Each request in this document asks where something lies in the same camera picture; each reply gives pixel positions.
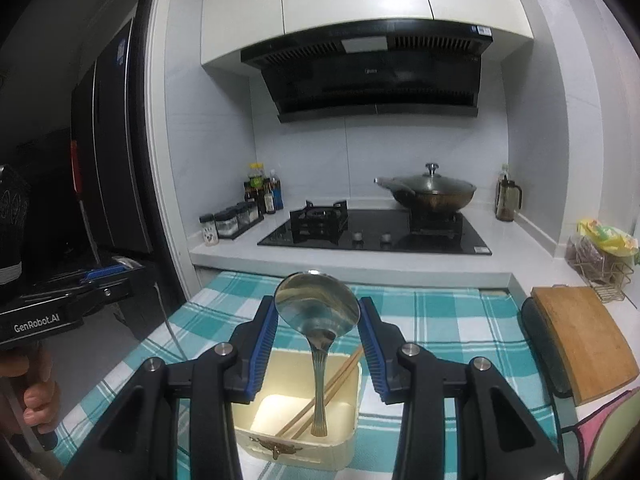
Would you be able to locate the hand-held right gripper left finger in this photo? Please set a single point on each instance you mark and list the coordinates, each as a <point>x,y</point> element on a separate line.
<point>262,355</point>

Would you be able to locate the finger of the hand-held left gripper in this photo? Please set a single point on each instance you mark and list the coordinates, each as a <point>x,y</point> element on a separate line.
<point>120,286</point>
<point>105,274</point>

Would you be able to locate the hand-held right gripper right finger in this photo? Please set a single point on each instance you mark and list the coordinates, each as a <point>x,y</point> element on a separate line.
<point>372,355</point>

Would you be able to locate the metal spoon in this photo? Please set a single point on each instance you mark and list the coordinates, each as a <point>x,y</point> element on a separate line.
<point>315,305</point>

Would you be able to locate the cream utensil holder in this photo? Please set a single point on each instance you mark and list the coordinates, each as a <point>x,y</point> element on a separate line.
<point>300,455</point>

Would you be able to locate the person's left hand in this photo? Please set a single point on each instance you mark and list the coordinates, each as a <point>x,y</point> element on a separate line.
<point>42,400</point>

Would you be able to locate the teal plaid tablecloth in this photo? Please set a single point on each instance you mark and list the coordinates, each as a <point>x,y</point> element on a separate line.
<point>440,320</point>

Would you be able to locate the white label spice jar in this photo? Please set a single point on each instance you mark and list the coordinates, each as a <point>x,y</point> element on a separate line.
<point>209,232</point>

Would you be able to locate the dark refrigerator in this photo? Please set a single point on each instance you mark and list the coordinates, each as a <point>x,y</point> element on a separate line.
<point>110,160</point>

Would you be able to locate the black lid spice jar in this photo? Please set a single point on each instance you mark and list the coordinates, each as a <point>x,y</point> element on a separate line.
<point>247,214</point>
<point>237,217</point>
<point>256,210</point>
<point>225,225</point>

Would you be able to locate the black gas stove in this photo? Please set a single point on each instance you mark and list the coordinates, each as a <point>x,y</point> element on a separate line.
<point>370,230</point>

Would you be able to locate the small dark sauce bottle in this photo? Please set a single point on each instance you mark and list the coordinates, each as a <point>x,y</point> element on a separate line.
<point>270,200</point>

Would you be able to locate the dark soy bottle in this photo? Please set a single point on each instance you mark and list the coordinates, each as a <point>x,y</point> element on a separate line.
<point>248,192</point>

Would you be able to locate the dark wok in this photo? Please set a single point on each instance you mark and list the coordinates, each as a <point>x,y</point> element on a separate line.
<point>430,202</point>

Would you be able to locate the clear bottle white cap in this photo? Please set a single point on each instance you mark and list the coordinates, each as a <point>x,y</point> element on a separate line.
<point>278,192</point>

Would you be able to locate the dark rounded board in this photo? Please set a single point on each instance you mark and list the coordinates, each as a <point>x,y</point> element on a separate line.
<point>542,345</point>

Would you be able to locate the yellow cap sauce bottle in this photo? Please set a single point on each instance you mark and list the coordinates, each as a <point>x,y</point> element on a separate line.
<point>256,180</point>

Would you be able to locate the glass wok lid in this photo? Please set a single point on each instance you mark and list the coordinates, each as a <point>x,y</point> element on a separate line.
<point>435,182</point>

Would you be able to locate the glass oil jug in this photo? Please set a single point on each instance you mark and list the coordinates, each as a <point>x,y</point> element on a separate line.
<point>506,200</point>

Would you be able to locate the wooden cutting board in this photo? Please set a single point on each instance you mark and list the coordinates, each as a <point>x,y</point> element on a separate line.
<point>585,340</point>

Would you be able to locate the pink patterned cloth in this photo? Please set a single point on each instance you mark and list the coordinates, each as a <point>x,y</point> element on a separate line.
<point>607,435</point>

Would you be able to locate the yellow snack bag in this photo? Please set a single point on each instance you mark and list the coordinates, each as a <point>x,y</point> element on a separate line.
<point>607,237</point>

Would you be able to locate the black range hood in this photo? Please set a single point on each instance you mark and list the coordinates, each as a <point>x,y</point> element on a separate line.
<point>370,75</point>

